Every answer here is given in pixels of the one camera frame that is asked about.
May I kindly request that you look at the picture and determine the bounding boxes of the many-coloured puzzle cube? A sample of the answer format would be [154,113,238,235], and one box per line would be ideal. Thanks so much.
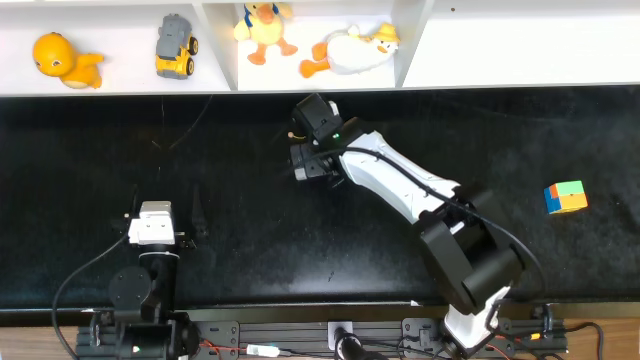
[543,179,590,216]

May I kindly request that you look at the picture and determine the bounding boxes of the mounting rail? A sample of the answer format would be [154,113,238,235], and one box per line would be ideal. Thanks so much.
[74,302,607,360]

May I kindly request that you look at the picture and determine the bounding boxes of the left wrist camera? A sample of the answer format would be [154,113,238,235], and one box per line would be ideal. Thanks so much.
[127,200,177,247]

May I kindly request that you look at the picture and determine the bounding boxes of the yellow plush duck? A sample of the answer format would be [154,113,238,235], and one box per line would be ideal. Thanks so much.
[232,1,300,67]

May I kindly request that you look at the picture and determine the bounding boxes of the white shelf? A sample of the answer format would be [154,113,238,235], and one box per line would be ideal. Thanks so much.
[0,0,640,98]

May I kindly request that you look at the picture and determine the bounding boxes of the white plush duck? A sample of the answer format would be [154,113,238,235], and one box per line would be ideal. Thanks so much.
[298,21,402,80]

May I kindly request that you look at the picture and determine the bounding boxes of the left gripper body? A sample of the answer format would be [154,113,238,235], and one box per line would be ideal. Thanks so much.
[172,230,199,251]

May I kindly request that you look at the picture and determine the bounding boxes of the grey and yellow toy truck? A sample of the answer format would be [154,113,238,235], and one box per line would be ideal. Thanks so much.
[154,13,200,81]

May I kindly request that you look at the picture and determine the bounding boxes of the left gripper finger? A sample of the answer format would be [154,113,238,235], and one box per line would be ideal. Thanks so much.
[191,184,210,239]
[127,183,141,222]

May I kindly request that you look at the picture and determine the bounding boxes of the yellow rubber duck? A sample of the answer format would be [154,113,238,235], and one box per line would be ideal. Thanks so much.
[32,31,106,91]

